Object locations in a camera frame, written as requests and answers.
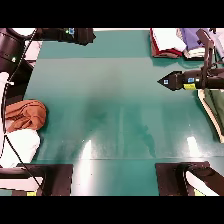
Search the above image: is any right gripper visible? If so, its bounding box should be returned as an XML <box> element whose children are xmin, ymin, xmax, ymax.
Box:
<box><xmin>169</xmin><ymin>69</ymin><xmax>203</xmax><ymax>92</ymax></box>

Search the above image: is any brown garment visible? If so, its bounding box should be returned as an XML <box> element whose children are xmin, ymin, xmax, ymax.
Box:
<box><xmin>4</xmin><ymin>99</ymin><xmax>48</xmax><ymax>133</ymax></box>

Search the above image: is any cream garment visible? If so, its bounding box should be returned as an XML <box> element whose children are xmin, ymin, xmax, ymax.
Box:
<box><xmin>197</xmin><ymin>89</ymin><xmax>224</xmax><ymax>145</ymax></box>
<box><xmin>183</xmin><ymin>46</ymin><xmax>207</xmax><ymax>60</ymax></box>

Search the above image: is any dark green garment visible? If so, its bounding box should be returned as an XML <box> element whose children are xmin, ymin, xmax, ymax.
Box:
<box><xmin>203</xmin><ymin>88</ymin><xmax>224</xmax><ymax>133</ymax></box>

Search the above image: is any purple garment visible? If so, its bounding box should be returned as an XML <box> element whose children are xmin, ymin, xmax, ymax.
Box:
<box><xmin>179</xmin><ymin>28</ymin><xmax>210</xmax><ymax>52</ymax></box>

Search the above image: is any white garment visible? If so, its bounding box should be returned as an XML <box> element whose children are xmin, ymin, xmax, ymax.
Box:
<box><xmin>0</xmin><ymin>128</ymin><xmax>42</xmax><ymax>169</ymax></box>
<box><xmin>151</xmin><ymin>28</ymin><xmax>188</xmax><ymax>54</ymax></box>

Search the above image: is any pale garment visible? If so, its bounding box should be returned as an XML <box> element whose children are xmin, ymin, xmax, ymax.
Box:
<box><xmin>209</xmin><ymin>28</ymin><xmax>224</xmax><ymax>61</ymax></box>

